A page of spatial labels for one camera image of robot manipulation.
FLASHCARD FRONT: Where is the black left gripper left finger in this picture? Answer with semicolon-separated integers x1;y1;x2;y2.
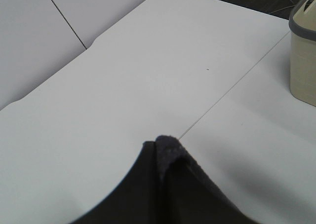
73;142;158;224

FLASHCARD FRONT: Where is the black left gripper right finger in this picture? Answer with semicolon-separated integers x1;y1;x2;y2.
164;159;254;224

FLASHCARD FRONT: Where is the dark grey towel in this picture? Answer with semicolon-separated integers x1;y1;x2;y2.
155;135;188;183

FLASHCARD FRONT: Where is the beige fabric storage box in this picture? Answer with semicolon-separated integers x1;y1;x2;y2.
289;0;316;106

